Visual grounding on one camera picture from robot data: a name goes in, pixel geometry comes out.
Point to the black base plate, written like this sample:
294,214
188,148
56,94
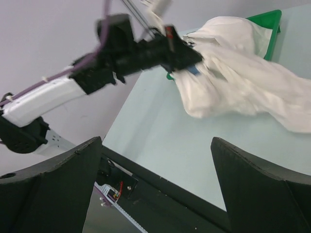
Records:
156,204

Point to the green plastic tray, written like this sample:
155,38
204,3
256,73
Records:
256,34

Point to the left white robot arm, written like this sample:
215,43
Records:
22,128

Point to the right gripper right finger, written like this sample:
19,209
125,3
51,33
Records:
260,196

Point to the white brush-stroke print t-shirt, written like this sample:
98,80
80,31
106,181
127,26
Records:
231,80

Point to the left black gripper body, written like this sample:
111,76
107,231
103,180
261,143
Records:
167,50

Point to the white slotted cable duct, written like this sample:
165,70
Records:
109,198

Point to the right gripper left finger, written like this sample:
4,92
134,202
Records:
52,196

